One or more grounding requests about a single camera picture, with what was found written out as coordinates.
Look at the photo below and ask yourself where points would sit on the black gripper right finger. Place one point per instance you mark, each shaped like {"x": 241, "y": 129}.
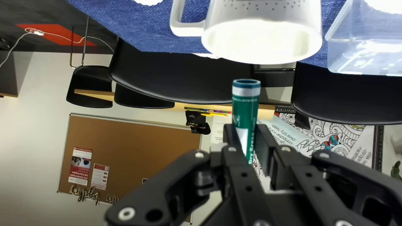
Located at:
{"x": 334, "y": 188}

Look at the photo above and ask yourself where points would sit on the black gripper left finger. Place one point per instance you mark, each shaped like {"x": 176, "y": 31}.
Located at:
{"x": 196, "y": 188}

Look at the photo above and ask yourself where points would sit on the green marker pen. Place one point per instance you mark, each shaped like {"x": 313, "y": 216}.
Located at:
{"x": 246, "y": 108}

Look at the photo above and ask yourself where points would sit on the framed doodle poster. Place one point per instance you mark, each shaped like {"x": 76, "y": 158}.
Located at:
{"x": 334, "y": 142}

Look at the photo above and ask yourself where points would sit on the white upright box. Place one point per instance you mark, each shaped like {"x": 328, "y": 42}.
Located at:
{"x": 217, "y": 133}

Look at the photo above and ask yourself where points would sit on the potted green plant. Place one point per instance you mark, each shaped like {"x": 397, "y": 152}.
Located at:
{"x": 397, "y": 171}

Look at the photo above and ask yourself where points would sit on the black desktop device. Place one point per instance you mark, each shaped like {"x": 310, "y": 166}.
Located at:
{"x": 197, "y": 123}

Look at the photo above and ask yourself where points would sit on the brown cork board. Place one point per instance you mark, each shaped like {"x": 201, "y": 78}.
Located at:
{"x": 133, "y": 158}

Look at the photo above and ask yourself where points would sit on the yellow black desk items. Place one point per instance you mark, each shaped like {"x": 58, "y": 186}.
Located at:
{"x": 207, "y": 112}

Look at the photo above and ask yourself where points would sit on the black shell chair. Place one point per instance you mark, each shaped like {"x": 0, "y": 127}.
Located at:
{"x": 176, "y": 79}
{"x": 347, "y": 101}

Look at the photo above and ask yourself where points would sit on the red white flyer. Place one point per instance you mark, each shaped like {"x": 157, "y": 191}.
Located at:
{"x": 80, "y": 166}
{"x": 100, "y": 176}

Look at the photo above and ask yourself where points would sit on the black square-back chair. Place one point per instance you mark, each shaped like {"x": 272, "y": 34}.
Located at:
{"x": 142, "y": 101}

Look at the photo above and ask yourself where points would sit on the wooden meeting table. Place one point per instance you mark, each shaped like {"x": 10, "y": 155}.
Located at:
{"x": 100, "y": 97}

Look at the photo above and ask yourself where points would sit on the black chair with metal legs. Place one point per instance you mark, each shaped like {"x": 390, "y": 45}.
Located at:
{"x": 88, "y": 85}

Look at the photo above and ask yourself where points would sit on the white mug with print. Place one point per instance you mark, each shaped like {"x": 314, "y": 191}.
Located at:
{"x": 259, "y": 38}

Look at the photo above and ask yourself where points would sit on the blue fabric tablecloth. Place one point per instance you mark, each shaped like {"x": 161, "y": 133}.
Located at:
{"x": 138, "y": 25}

